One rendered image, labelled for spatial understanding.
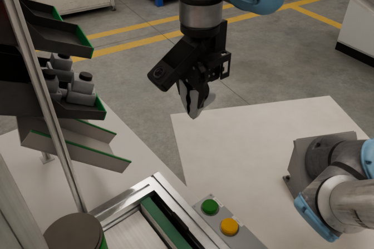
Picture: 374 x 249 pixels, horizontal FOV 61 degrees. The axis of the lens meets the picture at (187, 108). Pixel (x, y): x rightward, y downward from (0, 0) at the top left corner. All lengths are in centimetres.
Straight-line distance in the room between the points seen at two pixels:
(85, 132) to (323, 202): 62
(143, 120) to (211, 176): 162
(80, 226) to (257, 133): 98
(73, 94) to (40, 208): 41
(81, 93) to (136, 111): 194
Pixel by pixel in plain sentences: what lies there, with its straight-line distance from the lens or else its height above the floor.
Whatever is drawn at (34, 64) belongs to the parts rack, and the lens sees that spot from 63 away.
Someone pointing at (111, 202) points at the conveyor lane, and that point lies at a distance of 88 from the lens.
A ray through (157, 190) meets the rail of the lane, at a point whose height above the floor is 96.
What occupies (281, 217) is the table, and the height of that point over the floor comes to 86.
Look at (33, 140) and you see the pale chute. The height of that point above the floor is 119.
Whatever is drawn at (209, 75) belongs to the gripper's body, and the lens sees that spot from 61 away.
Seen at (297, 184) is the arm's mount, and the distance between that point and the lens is 101.
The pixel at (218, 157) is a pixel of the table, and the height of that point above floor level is 86.
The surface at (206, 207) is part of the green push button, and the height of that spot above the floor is 97.
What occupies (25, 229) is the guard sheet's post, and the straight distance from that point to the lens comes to 24.
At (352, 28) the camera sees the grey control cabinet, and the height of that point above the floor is 31.
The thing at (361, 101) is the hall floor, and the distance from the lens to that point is 317.
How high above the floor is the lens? 166
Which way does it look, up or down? 38 degrees down
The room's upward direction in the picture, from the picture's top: straight up
